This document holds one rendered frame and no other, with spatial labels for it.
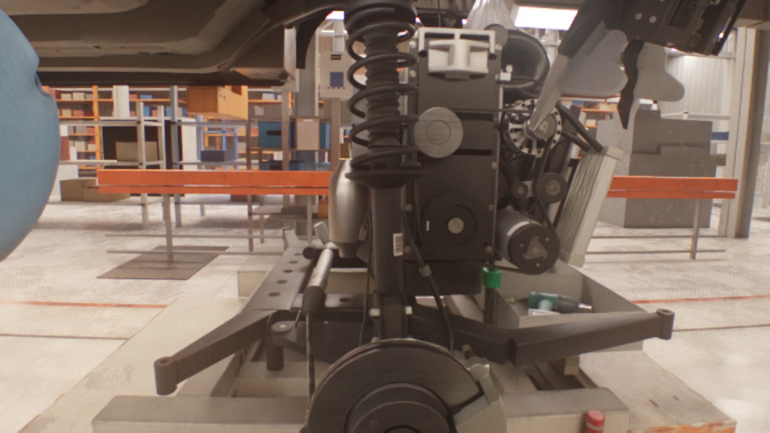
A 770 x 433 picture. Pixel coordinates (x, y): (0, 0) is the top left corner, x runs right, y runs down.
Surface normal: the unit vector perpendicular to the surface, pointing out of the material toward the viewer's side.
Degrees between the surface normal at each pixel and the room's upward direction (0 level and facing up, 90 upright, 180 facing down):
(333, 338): 10
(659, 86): 124
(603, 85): 63
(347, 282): 90
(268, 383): 90
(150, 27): 108
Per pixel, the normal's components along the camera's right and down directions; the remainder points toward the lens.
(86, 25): 0.06, 0.39
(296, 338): 0.03, -0.96
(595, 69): -0.62, -0.37
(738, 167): -1.00, -0.01
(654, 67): -0.78, 0.58
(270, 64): 0.06, 0.12
